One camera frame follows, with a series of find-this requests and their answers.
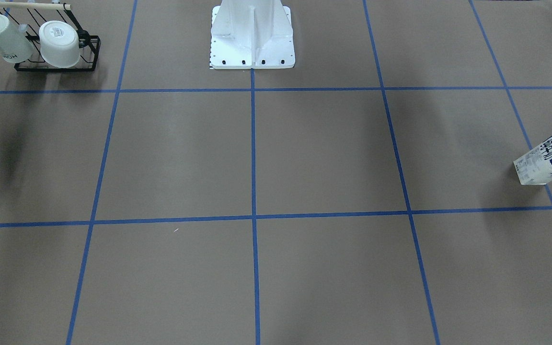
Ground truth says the white upturned cup in rack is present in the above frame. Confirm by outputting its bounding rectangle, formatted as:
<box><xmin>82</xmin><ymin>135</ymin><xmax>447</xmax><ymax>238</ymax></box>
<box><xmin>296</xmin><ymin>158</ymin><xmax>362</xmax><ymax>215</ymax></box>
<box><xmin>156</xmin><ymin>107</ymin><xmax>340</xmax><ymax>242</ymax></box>
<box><xmin>38</xmin><ymin>21</ymin><xmax>81</xmax><ymax>69</ymax></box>

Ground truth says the white mug with lettering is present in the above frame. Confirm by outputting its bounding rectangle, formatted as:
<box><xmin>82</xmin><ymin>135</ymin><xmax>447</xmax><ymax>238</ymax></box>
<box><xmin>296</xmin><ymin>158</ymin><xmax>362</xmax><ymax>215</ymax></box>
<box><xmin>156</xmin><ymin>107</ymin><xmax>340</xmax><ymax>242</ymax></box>
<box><xmin>0</xmin><ymin>14</ymin><xmax>34</xmax><ymax>64</ymax></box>

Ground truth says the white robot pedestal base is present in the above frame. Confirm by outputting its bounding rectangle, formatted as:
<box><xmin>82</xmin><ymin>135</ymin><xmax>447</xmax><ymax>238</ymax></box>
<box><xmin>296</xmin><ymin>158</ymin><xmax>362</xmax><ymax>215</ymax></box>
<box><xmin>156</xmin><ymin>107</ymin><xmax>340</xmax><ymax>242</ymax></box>
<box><xmin>209</xmin><ymin>0</ymin><xmax>296</xmax><ymax>69</ymax></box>

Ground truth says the black wire cup rack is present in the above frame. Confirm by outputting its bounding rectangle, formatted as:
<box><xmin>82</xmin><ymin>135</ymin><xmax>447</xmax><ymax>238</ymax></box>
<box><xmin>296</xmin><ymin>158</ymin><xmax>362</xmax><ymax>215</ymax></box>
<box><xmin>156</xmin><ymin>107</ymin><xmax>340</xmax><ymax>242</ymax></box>
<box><xmin>0</xmin><ymin>0</ymin><xmax>101</xmax><ymax>73</ymax></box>

